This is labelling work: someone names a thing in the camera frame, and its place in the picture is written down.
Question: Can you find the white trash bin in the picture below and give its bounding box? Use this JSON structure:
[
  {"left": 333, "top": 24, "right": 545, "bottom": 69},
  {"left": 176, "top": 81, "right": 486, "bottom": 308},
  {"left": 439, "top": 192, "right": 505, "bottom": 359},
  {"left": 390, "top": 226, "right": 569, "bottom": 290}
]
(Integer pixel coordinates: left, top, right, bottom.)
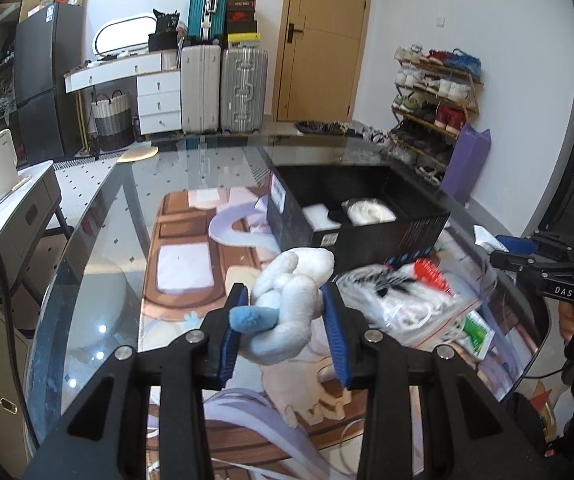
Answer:
[{"left": 293, "top": 120, "right": 362, "bottom": 138}]

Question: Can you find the white and blue plush toy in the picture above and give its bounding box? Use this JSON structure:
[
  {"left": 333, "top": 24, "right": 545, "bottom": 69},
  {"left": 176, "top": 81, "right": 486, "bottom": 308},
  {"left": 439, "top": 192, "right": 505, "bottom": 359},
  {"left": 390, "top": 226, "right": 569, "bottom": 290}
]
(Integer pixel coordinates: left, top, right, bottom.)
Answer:
[{"left": 229, "top": 247, "right": 334, "bottom": 366}]

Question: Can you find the oval mirror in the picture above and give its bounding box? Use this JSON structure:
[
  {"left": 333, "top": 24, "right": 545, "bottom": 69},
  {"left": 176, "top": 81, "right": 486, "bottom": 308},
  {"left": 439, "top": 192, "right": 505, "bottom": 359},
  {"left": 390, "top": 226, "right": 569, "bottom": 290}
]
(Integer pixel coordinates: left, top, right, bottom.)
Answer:
[{"left": 92, "top": 13, "right": 157, "bottom": 58}]

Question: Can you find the wooden door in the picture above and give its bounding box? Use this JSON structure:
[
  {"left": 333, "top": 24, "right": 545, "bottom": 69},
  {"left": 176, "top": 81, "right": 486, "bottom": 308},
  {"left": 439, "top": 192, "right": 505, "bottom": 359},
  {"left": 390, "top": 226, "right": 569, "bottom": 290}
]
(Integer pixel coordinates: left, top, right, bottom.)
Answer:
[{"left": 272, "top": 0, "right": 370, "bottom": 122}]

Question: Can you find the green and white pouch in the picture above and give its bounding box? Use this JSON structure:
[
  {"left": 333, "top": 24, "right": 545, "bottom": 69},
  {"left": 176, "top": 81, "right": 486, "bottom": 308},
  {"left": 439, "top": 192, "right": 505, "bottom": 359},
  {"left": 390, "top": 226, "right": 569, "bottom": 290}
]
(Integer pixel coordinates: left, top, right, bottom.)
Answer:
[{"left": 457, "top": 311, "right": 495, "bottom": 361}]

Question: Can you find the silver suitcase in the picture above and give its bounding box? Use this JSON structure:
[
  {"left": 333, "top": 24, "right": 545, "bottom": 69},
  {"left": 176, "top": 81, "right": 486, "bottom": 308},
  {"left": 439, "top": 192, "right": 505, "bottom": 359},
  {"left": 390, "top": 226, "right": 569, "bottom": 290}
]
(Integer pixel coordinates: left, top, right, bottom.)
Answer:
[{"left": 220, "top": 47, "right": 268, "bottom": 133}]

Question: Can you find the red and white snack bag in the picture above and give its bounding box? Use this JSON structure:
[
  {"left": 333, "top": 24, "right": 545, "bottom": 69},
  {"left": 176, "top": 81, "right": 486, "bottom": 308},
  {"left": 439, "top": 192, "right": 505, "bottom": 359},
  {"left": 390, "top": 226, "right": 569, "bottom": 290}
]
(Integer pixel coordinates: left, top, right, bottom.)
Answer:
[{"left": 412, "top": 258, "right": 455, "bottom": 297}]

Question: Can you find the white suitcase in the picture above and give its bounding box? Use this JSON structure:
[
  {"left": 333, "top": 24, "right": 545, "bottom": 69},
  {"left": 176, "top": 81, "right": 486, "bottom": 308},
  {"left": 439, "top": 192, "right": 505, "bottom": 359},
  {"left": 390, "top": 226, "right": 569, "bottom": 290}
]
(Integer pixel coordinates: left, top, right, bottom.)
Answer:
[{"left": 180, "top": 44, "right": 222, "bottom": 134}]

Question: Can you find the grey side cabinet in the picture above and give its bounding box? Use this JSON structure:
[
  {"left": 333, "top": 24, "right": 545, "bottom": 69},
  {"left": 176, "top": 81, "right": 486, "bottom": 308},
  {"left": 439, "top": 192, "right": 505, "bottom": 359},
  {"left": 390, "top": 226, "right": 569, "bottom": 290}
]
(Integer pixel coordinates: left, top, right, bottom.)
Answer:
[{"left": 0, "top": 160, "right": 72, "bottom": 292}]

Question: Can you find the woven laundry basket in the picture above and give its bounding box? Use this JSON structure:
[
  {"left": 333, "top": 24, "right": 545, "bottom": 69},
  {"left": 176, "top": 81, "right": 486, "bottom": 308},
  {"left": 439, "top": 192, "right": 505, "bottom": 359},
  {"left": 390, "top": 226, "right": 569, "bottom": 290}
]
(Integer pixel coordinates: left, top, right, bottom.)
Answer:
[{"left": 90, "top": 90, "right": 135, "bottom": 152}]

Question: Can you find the teal suitcase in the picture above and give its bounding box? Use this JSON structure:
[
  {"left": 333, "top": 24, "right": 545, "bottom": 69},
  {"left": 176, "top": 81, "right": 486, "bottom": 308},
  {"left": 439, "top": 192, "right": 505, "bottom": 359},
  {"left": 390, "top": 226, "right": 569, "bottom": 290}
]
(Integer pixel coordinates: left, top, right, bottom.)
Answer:
[{"left": 187, "top": 0, "right": 227, "bottom": 44}]

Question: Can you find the black storage box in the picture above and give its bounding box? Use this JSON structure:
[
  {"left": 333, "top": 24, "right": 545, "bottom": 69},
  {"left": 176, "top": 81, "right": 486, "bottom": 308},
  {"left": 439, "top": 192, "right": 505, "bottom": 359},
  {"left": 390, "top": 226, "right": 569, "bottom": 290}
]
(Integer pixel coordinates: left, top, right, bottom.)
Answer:
[{"left": 267, "top": 165, "right": 450, "bottom": 274}]

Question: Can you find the wooden shoe rack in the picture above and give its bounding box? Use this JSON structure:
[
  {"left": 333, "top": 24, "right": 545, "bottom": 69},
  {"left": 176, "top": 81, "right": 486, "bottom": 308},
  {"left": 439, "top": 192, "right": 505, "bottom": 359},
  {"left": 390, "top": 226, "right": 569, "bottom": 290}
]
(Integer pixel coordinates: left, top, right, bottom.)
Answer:
[{"left": 390, "top": 44, "right": 483, "bottom": 186}]

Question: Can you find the bagged white cable bundle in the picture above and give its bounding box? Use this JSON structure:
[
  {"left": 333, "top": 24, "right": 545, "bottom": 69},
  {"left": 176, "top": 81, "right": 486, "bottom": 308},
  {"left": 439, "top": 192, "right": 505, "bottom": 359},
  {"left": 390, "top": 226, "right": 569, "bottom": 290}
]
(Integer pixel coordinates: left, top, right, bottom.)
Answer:
[{"left": 336, "top": 261, "right": 483, "bottom": 351}]

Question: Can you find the black bag on desk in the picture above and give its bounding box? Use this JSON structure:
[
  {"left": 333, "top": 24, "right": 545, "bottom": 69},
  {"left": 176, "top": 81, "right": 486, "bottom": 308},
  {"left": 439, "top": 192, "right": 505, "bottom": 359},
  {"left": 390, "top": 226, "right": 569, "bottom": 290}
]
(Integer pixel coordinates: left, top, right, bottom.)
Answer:
[{"left": 148, "top": 9, "right": 180, "bottom": 52}]

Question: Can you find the white foam piece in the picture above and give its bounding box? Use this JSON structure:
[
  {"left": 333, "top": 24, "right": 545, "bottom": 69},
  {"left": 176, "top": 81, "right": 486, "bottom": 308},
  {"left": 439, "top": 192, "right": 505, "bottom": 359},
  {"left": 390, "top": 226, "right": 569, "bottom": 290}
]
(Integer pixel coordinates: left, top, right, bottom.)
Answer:
[{"left": 302, "top": 204, "right": 341, "bottom": 232}]

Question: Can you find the purple bag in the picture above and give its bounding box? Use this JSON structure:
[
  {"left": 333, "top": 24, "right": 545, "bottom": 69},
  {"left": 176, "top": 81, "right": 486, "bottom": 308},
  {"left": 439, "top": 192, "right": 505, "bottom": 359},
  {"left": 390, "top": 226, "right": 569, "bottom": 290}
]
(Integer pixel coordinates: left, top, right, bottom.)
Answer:
[{"left": 441, "top": 122, "right": 492, "bottom": 205}]

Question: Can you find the white drawer desk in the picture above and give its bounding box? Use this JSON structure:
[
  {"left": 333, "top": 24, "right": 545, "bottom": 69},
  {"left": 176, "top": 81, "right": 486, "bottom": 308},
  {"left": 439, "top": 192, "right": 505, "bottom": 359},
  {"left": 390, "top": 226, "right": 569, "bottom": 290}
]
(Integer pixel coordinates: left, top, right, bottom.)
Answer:
[{"left": 64, "top": 50, "right": 183, "bottom": 136}]

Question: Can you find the black refrigerator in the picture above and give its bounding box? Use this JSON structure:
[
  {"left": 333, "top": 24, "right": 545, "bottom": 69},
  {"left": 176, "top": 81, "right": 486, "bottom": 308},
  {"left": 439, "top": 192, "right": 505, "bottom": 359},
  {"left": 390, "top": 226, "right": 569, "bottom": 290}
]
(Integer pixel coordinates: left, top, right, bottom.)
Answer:
[{"left": 14, "top": 2, "right": 84, "bottom": 165}]

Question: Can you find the stack of shoe boxes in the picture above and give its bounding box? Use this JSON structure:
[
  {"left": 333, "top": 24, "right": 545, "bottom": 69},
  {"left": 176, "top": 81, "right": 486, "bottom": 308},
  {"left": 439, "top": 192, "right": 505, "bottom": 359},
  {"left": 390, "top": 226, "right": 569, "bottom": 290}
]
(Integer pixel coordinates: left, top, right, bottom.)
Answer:
[{"left": 226, "top": 0, "right": 261, "bottom": 48}]

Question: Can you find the coiled white rope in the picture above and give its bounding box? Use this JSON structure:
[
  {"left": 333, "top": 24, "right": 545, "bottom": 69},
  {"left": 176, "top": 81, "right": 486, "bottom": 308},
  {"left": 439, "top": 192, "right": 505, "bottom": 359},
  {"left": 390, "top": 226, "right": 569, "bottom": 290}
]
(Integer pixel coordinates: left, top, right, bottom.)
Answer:
[{"left": 341, "top": 197, "right": 399, "bottom": 226}]

